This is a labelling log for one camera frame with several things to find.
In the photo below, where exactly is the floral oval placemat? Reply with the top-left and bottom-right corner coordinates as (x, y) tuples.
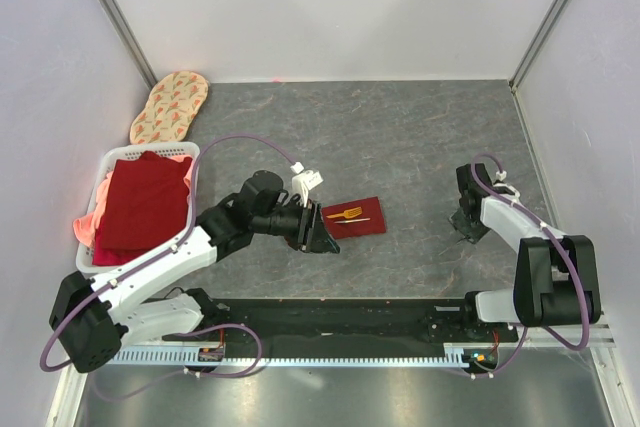
(129, 71), (209, 145)

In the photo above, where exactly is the red cloth napkin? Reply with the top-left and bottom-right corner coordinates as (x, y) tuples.
(322, 197), (387, 240)

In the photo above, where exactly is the salmon pink cloth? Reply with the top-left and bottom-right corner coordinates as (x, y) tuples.
(72, 172), (113, 247)

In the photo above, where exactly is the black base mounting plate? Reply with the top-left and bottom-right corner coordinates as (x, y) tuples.
(195, 298), (518, 357)

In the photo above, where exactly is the chopstick with tan handle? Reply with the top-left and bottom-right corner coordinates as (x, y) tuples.
(334, 217), (371, 224)

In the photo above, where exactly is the red cloth in basket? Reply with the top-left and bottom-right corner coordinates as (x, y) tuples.
(94, 151), (192, 251)

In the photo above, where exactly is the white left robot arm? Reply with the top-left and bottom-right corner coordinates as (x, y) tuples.
(45, 170), (340, 373)

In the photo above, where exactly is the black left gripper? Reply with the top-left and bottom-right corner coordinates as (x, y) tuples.
(252, 197), (340, 254)

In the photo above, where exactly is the white plastic basket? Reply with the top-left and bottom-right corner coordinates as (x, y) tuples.
(73, 142), (200, 274)

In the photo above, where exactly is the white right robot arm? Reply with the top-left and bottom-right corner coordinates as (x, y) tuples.
(450, 163), (602, 341)

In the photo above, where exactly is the white slotted cable duct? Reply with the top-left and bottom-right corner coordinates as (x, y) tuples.
(108, 344), (472, 368)

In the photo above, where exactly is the magenta cloth in basket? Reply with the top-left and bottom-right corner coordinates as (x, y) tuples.
(92, 246), (148, 267)

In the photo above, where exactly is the orange plastic fork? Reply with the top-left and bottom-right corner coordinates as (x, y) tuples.
(327, 206), (363, 220)

